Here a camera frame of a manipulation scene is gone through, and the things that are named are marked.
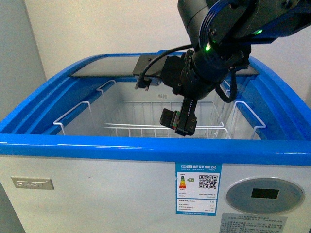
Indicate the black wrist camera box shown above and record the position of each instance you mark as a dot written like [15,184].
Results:
[151,68]

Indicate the white blue chest freezer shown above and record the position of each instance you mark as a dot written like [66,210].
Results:
[105,184]

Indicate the grey instruction label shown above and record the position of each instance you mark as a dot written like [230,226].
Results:
[245,223]

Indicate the grey oval temperature display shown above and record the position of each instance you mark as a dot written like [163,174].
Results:
[264,196]

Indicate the glass sliding freezer lid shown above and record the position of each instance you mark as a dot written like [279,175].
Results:
[108,66]

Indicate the silver brand nameplate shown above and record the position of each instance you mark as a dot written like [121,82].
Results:
[33,183]

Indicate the white wire freezer basket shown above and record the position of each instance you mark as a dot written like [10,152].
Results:
[118,110]

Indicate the blue energy label sticker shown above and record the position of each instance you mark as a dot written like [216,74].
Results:
[197,187]

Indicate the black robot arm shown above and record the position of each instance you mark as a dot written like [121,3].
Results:
[221,34]

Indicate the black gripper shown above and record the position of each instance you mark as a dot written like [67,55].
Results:
[194,75]

